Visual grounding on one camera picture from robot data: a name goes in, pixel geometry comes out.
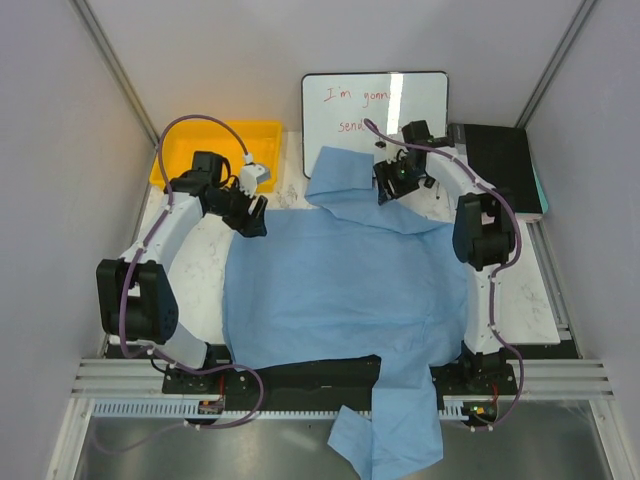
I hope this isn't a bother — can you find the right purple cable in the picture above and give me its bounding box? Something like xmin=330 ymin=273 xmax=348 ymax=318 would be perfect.
xmin=363 ymin=118 xmax=525 ymax=434

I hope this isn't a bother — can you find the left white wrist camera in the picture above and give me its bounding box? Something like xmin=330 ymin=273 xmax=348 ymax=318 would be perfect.
xmin=237 ymin=154 xmax=271 ymax=197

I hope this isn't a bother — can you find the blue long sleeve shirt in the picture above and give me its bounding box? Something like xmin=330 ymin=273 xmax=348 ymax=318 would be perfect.
xmin=222 ymin=147 xmax=468 ymax=479

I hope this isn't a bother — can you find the yellow plastic tray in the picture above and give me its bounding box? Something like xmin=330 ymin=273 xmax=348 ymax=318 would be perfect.
xmin=163 ymin=119 xmax=283 ymax=193

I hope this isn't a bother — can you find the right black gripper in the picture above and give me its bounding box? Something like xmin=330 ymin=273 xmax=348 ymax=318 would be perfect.
xmin=373 ymin=155 xmax=423 ymax=205

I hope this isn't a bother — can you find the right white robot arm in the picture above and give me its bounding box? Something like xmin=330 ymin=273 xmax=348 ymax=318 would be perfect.
xmin=364 ymin=119 xmax=522 ymax=394

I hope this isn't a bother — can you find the small whiteboard with red writing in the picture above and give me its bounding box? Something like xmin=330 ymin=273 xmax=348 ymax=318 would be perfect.
xmin=301 ymin=71 xmax=449 ymax=178

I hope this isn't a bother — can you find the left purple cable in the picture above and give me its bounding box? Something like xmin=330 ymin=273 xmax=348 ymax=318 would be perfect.
xmin=92 ymin=114 xmax=266 ymax=455

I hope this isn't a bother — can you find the purple cable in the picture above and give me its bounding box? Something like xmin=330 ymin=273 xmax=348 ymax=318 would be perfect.
xmin=363 ymin=118 xmax=525 ymax=434
xmin=92 ymin=114 xmax=266 ymax=455

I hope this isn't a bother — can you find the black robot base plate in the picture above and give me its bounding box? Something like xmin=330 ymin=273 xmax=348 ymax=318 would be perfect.
xmin=162 ymin=352 xmax=518 ymax=411

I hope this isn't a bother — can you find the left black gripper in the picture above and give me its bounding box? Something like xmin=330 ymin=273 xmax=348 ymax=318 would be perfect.
xmin=208 ymin=178 xmax=268 ymax=239

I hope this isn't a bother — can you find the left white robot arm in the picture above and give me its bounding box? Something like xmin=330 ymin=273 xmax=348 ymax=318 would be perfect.
xmin=96 ymin=151 xmax=270 ymax=393

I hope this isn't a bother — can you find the white slotted cable duct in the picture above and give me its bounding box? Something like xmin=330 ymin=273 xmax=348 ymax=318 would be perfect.
xmin=91 ymin=396 xmax=497 ymax=420

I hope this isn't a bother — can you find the black binder folder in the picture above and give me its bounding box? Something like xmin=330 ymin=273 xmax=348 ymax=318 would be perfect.
xmin=448 ymin=123 xmax=548 ymax=215

